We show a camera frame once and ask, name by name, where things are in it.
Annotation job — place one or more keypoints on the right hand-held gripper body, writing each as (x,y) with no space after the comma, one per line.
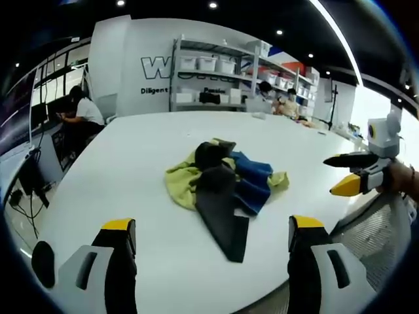
(384,144)

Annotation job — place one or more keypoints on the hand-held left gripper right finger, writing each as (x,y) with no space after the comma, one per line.
(314,281)

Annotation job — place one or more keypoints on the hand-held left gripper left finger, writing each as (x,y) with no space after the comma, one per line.
(98,281)

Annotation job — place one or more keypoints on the yellow blue grey garment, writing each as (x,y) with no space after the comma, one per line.
(222,193)

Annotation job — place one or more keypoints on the person's right hand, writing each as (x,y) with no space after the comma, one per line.
(397,178)

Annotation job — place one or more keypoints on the grey mesh chair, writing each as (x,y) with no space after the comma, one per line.
(376,235)

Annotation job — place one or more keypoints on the black oval object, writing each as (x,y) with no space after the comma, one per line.
(43,263)

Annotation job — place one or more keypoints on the black tripod stand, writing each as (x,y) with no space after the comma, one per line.
(334,104)

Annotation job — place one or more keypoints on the grey metal shelving unit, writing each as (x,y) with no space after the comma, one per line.
(212,73)
(288,75)

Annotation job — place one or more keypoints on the ceiling light strip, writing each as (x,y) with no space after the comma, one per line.
(340,36)

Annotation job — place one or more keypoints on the white side desk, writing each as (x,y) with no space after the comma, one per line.
(19,153)

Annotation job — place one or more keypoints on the black item on shelf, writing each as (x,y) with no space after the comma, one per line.
(210,98)

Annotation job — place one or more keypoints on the row of white storage bins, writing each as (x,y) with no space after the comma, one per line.
(207,63)

